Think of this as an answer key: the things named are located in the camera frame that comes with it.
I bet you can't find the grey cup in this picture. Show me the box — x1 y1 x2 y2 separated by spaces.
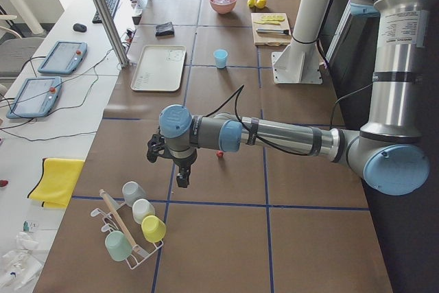
122 181 146 207

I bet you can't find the mint green cup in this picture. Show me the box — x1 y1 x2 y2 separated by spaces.
105 231 132 261

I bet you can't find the pink bowl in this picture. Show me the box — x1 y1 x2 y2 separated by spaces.
209 0 237 14

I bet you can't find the blue teach pendant near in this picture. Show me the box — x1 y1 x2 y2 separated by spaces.
6 76 62 119

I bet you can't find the aluminium frame post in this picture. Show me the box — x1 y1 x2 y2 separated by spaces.
93 0 129 68

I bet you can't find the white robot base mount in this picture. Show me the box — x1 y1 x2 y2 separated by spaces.
272 0 330 84

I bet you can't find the yellow plastic knife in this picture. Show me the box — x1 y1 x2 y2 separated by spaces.
253 21 281 26

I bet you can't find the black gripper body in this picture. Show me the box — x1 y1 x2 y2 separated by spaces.
146 128 198 169

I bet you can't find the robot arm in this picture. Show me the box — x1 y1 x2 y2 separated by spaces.
147 0 438 196

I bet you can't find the white wire cup rack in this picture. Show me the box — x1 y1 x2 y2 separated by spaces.
90 203 164 270

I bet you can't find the light blue cup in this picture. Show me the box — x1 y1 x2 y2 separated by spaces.
213 49 228 69

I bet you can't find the black keyboard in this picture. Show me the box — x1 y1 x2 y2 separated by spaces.
92 0 120 24

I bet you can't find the whole lemon upper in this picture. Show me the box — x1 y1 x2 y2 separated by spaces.
255 0 267 9

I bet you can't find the lemon slice lower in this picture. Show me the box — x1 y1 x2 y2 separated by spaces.
261 15 277 21

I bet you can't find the blue teach pendant far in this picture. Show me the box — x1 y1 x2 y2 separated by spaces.
38 40 88 75

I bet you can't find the black computer mouse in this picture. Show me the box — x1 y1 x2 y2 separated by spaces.
73 23 87 33

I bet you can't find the steel knife handle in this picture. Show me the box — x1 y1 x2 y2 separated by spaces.
256 28 289 36

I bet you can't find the cream bear tray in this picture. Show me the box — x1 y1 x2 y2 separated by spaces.
130 45 186 92

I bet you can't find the yellow cup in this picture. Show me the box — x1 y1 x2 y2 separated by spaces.
141 215 166 243

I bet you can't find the red strawberry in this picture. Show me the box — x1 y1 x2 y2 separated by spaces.
216 150 224 159

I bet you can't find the blue teach pendant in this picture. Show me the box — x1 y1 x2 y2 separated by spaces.
6 76 62 119
38 40 88 75

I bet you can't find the whole lemon lower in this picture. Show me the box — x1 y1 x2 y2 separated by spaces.
247 0 256 8

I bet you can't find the yellow cloth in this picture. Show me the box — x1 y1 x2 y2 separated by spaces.
27 158 84 209

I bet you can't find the whole lemon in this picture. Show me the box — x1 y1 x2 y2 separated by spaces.
247 0 256 8
255 0 267 9

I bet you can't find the wooden rack handle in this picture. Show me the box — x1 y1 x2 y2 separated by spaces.
99 189 140 253

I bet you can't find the clear ice cubes pile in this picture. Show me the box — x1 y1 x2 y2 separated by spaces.
211 0 233 6

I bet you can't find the grey folded cloth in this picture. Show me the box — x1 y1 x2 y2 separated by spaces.
155 21 175 37

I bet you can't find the wooden cutting board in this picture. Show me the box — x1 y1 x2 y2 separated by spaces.
251 12 292 46

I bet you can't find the white cup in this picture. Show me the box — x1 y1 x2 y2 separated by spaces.
132 198 156 224

